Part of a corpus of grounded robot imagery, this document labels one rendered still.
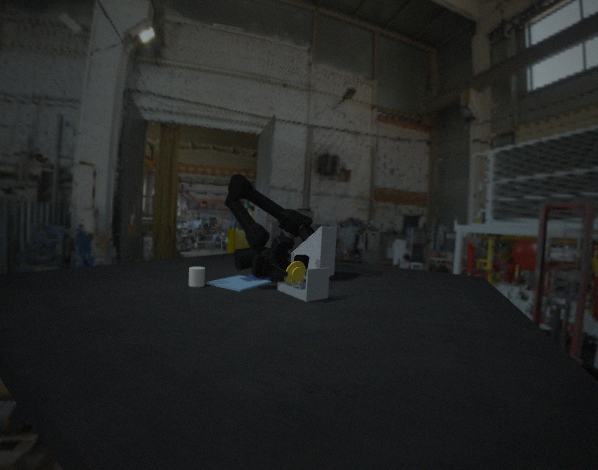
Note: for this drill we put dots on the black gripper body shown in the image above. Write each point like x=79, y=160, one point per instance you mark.
x=281, y=260

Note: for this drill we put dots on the yellow plate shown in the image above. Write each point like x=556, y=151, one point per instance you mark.
x=296, y=272

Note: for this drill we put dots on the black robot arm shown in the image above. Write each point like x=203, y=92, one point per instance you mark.
x=256, y=235

